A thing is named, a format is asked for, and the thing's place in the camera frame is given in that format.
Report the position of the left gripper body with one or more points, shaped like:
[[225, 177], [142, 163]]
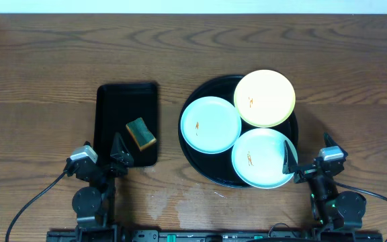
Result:
[[113, 173]]

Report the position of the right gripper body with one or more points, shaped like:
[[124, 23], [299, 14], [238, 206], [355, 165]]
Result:
[[306, 173]]

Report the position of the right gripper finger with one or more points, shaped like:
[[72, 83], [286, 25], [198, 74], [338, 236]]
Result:
[[290, 164], [329, 142]]

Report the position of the yellow green scrub sponge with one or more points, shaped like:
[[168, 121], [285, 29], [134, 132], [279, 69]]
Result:
[[141, 135]]

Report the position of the mint plate front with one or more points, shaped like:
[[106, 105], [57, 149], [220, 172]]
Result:
[[258, 158]]

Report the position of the mint plate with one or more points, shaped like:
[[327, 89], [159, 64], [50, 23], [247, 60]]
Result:
[[210, 125], [258, 158]]

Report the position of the yellow plate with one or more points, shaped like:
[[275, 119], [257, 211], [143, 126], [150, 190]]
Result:
[[264, 98]]

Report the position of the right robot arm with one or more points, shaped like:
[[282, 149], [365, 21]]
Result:
[[337, 211]]

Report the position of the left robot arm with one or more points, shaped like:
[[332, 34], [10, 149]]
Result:
[[95, 204]]

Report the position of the black rectangular tray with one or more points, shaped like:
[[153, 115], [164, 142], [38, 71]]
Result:
[[119, 104]]

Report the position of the black round tray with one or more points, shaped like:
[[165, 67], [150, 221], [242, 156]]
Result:
[[218, 167]]

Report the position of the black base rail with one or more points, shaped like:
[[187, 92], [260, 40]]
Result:
[[177, 236]]

